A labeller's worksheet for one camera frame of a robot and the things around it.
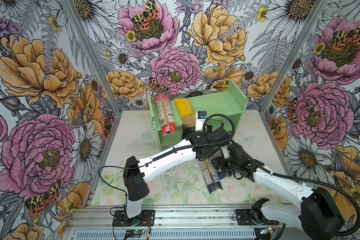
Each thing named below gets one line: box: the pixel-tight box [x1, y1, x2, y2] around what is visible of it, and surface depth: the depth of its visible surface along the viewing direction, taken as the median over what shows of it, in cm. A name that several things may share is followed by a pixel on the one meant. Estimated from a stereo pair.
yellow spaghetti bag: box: [174, 98, 196, 127], surface depth 83 cm
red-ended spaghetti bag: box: [154, 95, 178, 136], surface depth 79 cm
